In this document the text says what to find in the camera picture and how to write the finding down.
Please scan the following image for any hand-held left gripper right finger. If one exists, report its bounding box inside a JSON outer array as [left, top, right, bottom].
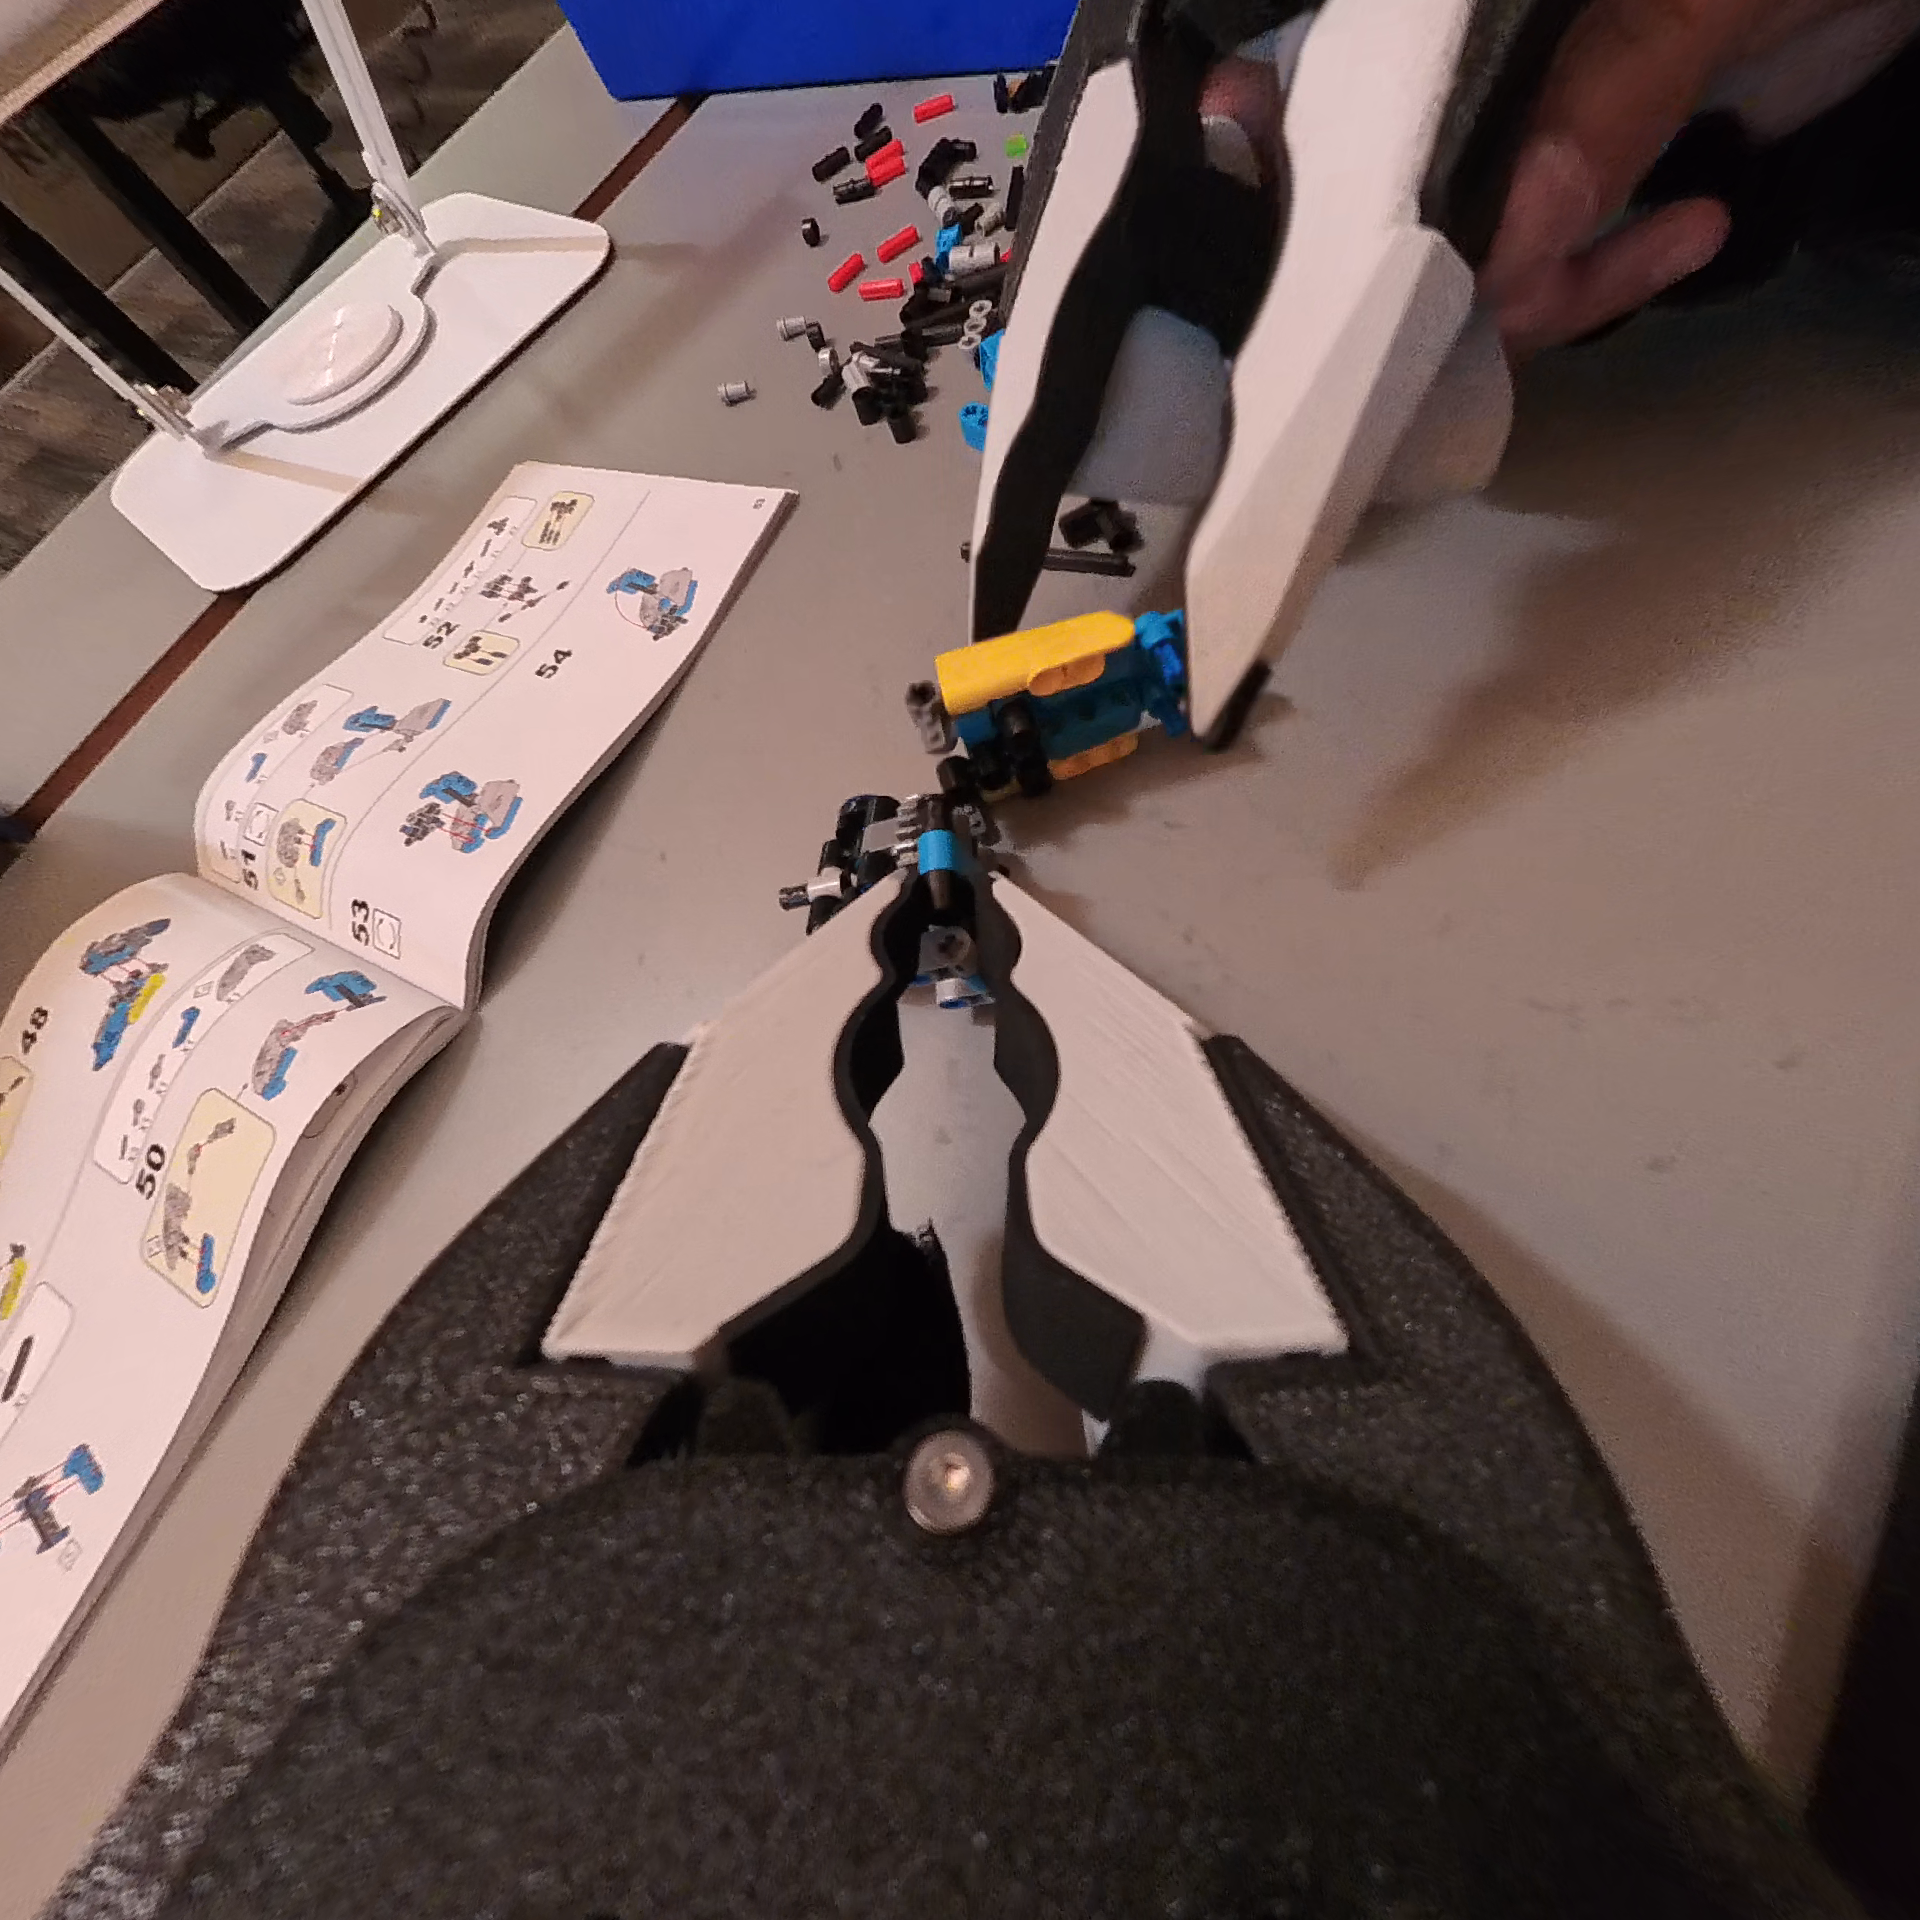
[[985, 877, 1349, 1414]]

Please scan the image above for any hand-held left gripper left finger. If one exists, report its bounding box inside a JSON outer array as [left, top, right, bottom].
[[551, 877, 918, 1387]]

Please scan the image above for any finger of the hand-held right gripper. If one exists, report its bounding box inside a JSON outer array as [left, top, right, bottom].
[[1187, 0, 1478, 753], [968, 62, 1156, 646]]

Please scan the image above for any yellow blue brick assembly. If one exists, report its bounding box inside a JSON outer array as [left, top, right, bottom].
[[912, 610, 1202, 796]]

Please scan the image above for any black blue brick assembly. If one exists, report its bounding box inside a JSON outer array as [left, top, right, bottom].
[[776, 767, 1008, 1016]]

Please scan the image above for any grey desk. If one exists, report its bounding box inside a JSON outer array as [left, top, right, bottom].
[[0, 31, 1920, 1920]]

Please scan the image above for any person's right hand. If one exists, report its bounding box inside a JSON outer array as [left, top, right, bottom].
[[1497, 0, 1920, 362]]

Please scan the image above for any pile of loose brick parts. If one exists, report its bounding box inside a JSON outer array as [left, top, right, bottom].
[[717, 62, 1057, 452]]

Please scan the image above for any blue plastic bin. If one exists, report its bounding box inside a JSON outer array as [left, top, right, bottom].
[[555, 0, 1088, 108]]

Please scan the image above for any building instruction booklet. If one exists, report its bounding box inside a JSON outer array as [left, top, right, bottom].
[[0, 462, 800, 1742]]

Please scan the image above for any white stand base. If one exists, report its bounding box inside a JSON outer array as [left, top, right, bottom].
[[112, 193, 617, 593]]

